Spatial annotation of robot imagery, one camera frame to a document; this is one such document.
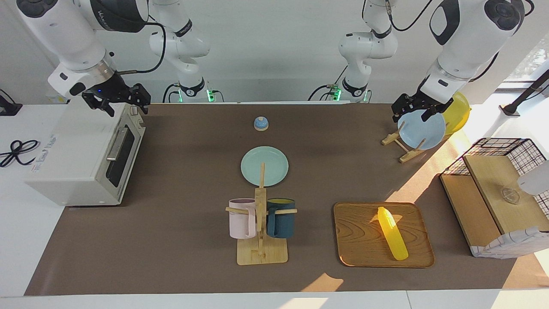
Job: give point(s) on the cream toaster oven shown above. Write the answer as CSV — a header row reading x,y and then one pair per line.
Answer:
x,y
73,163

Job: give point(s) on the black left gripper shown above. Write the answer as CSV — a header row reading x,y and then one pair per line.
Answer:
x,y
426,101

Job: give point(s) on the yellow plate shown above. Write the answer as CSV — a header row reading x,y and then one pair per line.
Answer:
x,y
459,116

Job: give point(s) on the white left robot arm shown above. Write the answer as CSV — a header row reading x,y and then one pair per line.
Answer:
x,y
463,47

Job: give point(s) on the pink mug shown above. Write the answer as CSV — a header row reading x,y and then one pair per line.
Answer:
x,y
241,221

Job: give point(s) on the dark blue mug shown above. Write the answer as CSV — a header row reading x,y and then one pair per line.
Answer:
x,y
281,223

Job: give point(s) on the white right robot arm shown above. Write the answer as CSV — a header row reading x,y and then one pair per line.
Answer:
x,y
68,38

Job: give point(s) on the light green plate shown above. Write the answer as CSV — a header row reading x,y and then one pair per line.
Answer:
x,y
274,165

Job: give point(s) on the square wooden tray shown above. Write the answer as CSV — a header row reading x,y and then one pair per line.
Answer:
x,y
360,240

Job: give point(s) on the white rounded plastic object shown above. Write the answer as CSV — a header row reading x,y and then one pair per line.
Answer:
x,y
535,180

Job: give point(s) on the black stand base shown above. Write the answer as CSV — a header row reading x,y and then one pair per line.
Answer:
x,y
8,109

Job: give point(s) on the wooden plate rack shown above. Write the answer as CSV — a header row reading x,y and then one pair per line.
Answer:
x,y
407,155

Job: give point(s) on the small clear glass dish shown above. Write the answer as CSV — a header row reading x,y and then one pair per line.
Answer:
x,y
509,196

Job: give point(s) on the light blue plate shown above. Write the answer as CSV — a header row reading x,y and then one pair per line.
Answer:
x,y
422,135

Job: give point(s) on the wooden mug rack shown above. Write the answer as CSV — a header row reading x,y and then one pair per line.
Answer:
x,y
260,253

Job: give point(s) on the brown table mat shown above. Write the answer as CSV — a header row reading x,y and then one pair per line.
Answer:
x,y
180,223

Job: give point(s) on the small blue call bell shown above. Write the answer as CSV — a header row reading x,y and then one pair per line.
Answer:
x,y
260,124

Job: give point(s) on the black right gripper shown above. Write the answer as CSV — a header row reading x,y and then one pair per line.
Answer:
x,y
116,93

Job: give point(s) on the black angled stand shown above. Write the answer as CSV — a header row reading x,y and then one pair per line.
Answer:
x,y
525,94

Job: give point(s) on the yellow corn cob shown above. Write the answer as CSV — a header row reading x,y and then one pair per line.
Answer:
x,y
392,234

